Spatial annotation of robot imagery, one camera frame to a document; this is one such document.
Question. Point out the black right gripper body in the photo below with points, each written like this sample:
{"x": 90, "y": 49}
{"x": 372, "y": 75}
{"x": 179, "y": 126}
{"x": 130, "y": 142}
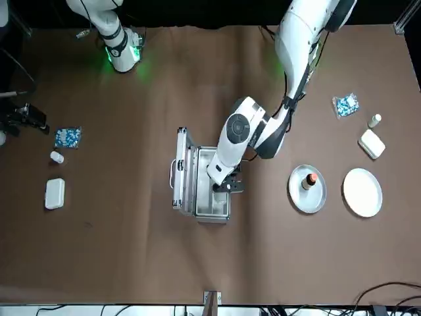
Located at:
{"x": 14, "y": 119}

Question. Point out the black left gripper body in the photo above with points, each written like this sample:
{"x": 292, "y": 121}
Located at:
{"x": 235, "y": 186}

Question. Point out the blue white pill bag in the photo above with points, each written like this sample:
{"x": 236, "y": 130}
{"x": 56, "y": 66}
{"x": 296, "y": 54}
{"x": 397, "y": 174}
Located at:
{"x": 67, "y": 137}
{"x": 345, "y": 106}

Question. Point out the aluminium camera post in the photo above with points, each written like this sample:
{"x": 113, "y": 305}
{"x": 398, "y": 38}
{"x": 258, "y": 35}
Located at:
{"x": 212, "y": 301}

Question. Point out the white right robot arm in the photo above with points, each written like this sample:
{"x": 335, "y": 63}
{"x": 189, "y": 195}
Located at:
{"x": 123, "y": 52}

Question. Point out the round white plate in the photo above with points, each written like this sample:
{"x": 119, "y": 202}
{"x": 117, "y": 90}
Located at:
{"x": 362, "y": 192}

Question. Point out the brown iodophor bottle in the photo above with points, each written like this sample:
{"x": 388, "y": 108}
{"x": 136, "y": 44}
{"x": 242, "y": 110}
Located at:
{"x": 310, "y": 181}

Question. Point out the white plastic box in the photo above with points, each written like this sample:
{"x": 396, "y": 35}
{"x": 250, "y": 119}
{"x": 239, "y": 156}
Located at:
{"x": 55, "y": 194}
{"x": 371, "y": 144}

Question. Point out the round gray plate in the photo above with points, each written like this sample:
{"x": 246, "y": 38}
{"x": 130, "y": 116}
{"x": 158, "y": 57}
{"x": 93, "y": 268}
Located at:
{"x": 307, "y": 200}

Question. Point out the silver aluminium medical kit case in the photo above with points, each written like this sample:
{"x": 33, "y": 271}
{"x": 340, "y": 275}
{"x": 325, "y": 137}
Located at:
{"x": 184, "y": 184}

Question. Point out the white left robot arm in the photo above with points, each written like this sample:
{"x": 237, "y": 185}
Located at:
{"x": 296, "y": 49}

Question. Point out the aluminium frame profile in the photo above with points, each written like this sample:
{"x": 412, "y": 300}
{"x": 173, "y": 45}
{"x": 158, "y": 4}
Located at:
{"x": 404, "y": 18}

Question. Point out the small white pill bottle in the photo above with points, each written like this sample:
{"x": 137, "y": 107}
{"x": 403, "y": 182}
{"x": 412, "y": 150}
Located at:
{"x": 57, "y": 157}
{"x": 375, "y": 121}

